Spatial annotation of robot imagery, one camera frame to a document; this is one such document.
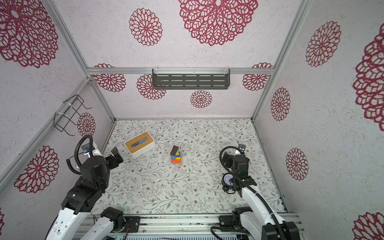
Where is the red wooden block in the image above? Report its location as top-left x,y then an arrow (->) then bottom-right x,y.
171,159 -> 182,164

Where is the dark brown plank block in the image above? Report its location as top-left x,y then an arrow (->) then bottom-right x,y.
170,146 -> 179,156

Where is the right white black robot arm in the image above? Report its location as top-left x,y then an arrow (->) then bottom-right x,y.
220,152 -> 301,240

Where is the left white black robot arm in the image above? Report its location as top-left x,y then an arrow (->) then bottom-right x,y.
46,147 -> 126,240

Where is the black alarm clock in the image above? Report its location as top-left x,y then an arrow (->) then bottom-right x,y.
221,173 -> 236,195

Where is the white wooden-lid tissue box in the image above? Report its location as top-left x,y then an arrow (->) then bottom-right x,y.
125,131 -> 156,159

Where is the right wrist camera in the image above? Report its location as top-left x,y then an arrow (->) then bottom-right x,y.
234,144 -> 246,156

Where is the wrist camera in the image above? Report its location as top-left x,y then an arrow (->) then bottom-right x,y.
81,143 -> 102,158
234,144 -> 246,156

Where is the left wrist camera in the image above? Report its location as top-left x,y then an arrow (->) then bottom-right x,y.
81,143 -> 102,158

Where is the black wire wall rack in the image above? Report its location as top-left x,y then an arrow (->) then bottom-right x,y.
53,94 -> 91,137

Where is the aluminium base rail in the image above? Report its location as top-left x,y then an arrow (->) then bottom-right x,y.
52,213 -> 306,236

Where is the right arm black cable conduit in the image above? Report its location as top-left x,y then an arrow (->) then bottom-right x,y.
209,146 -> 286,240

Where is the grey wall shelf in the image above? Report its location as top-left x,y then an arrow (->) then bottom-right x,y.
152,69 -> 231,90

